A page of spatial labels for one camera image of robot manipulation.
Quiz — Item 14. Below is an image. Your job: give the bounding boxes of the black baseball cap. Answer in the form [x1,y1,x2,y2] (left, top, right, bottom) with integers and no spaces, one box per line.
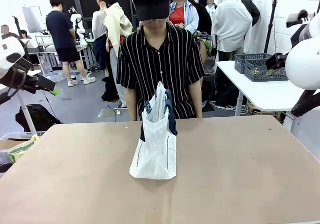
[132,0,171,22]

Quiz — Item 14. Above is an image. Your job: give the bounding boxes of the clear plastic bin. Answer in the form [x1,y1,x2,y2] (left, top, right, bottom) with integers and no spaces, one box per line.
[43,72,66,83]

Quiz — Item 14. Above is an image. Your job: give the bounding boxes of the white cable bundle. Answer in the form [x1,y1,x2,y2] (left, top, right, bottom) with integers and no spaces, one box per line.
[209,100,251,116]

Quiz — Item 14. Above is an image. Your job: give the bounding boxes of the person's left forearm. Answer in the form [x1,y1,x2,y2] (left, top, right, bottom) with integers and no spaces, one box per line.
[192,77,203,119]

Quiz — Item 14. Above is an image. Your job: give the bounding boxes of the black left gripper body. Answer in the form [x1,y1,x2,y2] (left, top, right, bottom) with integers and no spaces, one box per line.
[23,74,56,95]

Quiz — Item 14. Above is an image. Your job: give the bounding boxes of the grey perforated plastic basket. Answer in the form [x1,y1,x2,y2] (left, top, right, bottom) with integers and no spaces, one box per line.
[244,58,290,82]
[234,53,273,75]

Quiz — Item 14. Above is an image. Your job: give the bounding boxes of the green and white sack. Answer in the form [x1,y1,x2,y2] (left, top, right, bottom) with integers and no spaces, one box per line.
[9,133,40,163]

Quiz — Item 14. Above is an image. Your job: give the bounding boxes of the background workbench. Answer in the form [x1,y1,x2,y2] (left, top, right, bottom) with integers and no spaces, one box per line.
[26,35,96,75]

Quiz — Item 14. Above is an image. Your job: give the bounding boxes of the man in navy t-shirt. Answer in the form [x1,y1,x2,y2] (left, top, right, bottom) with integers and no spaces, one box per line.
[45,0,97,88]

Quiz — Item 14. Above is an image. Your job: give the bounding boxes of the black tripod stand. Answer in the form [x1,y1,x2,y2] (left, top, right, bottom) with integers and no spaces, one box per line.
[263,0,279,55]

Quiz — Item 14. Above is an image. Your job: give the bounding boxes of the white side table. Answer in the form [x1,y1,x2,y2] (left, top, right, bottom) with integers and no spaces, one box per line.
[216,60,320,117]

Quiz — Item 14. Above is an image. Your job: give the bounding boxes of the person in black striped shirt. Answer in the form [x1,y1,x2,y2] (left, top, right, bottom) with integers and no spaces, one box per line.
[116,16,206,121]

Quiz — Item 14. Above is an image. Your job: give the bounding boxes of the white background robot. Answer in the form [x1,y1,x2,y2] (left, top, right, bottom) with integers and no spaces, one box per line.
[69,13,87,43]

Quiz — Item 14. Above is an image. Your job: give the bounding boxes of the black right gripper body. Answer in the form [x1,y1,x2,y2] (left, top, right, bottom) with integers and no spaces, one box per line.
[265,53,290,71]

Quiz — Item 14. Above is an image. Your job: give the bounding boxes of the person's right forearm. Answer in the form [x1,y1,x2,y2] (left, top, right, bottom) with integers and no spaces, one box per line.
[125,87,138,121]

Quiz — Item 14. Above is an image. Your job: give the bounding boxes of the mannequin with beige jacket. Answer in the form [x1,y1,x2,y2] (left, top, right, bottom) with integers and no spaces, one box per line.
[91,0,134,102]

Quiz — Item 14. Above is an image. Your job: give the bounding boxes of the mannequin in black jacket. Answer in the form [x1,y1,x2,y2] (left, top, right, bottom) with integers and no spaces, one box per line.
[239,0,261,27]

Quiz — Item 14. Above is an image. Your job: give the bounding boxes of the flat cardboard box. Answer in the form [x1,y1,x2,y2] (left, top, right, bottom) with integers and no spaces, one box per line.
[0,139,26,150]

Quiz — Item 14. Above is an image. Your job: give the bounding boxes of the white table pole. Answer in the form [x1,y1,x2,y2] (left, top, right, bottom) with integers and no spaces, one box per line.
[14,88,38,135]

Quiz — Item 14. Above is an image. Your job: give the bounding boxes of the black backpack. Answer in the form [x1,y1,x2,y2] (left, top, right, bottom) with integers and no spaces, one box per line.
[15,104,62,132]

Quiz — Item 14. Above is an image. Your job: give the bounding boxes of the white shopping bag navy handles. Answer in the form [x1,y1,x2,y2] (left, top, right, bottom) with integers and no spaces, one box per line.
[129,81,179,180]

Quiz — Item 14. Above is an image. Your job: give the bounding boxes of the figure in blue shirt red top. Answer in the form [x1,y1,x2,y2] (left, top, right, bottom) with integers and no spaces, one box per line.
[169,0,200,35]

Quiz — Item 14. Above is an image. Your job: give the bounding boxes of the mannequin in white shirt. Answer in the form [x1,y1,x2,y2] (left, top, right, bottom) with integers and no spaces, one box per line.
[211,0,253,62]

